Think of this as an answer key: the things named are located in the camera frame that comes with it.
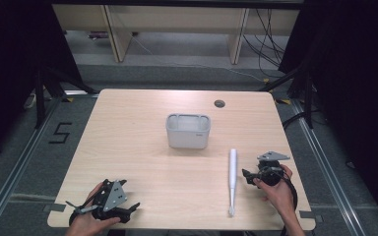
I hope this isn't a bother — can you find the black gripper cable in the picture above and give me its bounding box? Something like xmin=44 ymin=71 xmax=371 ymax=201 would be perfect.
xmin=275 ymin=170 xmax=299 ymax=236
xmin=67 ymin=209 xmax=81 ymax=228

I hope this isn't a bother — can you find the bundle of black cables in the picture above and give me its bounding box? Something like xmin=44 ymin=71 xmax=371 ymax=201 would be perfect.
xmin=242 ymin=9 xmax=288 ymax=79

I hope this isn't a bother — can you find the grey tape piece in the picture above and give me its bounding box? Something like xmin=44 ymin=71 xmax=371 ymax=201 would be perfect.
xmin=298 ymin=209 xmax=325 ymax=224
xmin=42 ymin=203 xmax=68 ymax=213

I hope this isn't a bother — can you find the white electric toothbrush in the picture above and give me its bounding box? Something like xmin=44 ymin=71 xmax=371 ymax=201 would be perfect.
xmin=227 ymin=147 xmax=238 ymax=218

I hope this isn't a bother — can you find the person's left hand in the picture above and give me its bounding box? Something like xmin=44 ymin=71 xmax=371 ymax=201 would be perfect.
xmin=65 ymin=182 xmax=122 ymax=236

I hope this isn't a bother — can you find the person's right hand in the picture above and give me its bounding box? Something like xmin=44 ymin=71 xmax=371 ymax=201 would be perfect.
xmin=252 ymin=164 xmax=297 ymax=221

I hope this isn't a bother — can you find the thick black floor cable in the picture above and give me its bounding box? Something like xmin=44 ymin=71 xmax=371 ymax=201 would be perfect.
xmin=282 ymin=111 xmax=310 ymax=131

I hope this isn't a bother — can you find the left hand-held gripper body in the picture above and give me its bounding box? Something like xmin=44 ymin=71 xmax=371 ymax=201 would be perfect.
xmin=66 ymin=179 xmax=131 ymax=224

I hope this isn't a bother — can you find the grey toothbrush holder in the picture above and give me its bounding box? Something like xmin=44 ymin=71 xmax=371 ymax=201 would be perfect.
xmin=165 ymin=112 xmax=212 ymax=150

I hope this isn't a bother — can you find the metal floor rail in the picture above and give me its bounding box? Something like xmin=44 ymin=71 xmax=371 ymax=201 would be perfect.
xmin=289 ymin=97 xmax=366 ymax=236
xmin=0 ymin=94 xmax=64 ymax=236

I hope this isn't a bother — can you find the light wooden desk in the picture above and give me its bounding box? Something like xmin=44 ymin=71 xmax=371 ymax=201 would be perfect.
xmin=51 ymin=3 xmax=301 ymax=65

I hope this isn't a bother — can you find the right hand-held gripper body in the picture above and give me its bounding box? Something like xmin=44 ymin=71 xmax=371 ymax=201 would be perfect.
xmin=256 ymin=150 xmax=291 ymax=188

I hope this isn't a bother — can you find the black metal stand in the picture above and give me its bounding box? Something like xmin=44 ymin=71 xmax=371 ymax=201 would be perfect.
xmin=33 ymin=64 xmax=100 ymax=130
xmin=258 ymin=62 xmax=315 ymax=130

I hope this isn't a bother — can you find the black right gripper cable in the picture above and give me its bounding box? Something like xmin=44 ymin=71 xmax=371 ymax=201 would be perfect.
xmin=275 ymin=170 xmax=299 ymax=236

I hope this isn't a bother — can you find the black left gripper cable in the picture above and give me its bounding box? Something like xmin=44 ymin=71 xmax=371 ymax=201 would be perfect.
xmin=67 ymin=209 xmax=81 ymax=228

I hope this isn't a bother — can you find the black curtain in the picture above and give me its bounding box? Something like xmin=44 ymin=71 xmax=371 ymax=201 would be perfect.
xmin=0 ymin=0 xmax=84 ymax=166
xmin=278 ymin=0 xmax=378 ymax=227

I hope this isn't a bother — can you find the thin white floor cable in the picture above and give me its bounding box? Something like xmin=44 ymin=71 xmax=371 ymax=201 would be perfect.
xmin=131 ymin=33 xmax=266 ymax=84

